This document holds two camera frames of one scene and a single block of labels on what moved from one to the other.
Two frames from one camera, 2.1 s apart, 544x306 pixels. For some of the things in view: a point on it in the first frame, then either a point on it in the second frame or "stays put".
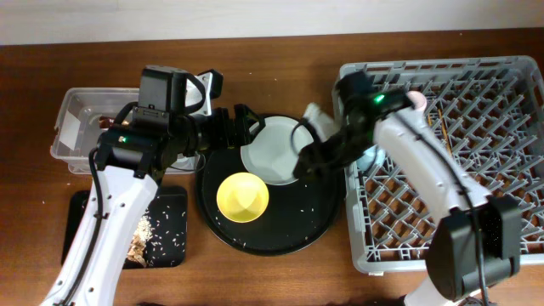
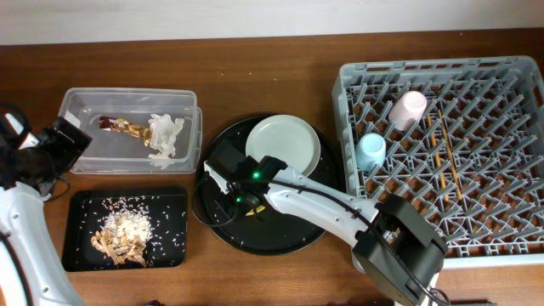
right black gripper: (330, 144) to (227, 157)
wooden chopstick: (445, 133) stays put
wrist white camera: (323, 123) to (223, 185)
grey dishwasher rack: (490, 114) stays put
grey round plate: (270, 156) stays put
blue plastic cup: (373, 156) stays put
